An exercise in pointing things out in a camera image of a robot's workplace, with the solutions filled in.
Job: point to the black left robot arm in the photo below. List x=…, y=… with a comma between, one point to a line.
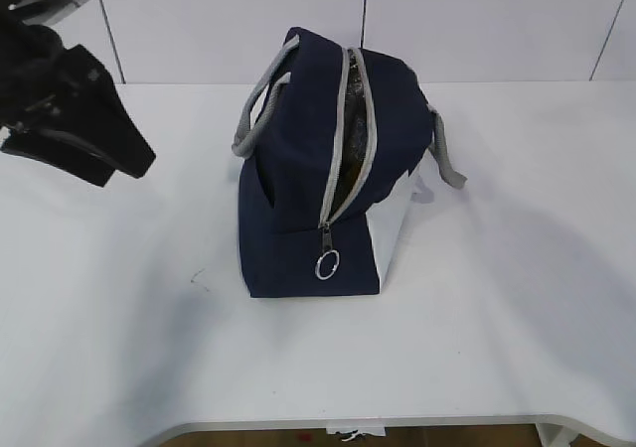
x=59, y=104

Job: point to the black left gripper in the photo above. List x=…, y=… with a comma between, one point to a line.
x=52, y=94

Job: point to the navy blue insulated lunch bag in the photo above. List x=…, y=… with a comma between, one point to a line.
x=331, y=140

